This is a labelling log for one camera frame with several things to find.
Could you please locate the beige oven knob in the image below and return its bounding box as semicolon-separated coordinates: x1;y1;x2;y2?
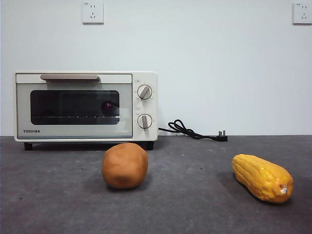
136;114;154;130
136;84;154;100

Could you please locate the brown potato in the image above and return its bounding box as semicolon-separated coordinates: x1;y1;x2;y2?
101;142;149;190

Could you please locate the purple eggplant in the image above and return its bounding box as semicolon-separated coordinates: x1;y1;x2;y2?
101;100;115;115

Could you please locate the white toaster oven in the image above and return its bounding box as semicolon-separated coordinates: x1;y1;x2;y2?
14;70;158;151

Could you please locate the metal wire oven rack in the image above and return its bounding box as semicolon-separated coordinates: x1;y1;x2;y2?
35;114;120;119

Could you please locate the black power cord with plug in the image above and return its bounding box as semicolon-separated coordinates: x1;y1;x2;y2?
158;119;229;142

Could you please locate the oven door with beige handle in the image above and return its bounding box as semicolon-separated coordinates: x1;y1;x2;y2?
16;74;134;139

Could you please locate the yellow corn cob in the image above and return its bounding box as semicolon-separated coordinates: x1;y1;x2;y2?
231;153;294;205

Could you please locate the white wall socket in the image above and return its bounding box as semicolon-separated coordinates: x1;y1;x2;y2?
82;1;104;25
292;2;312;25

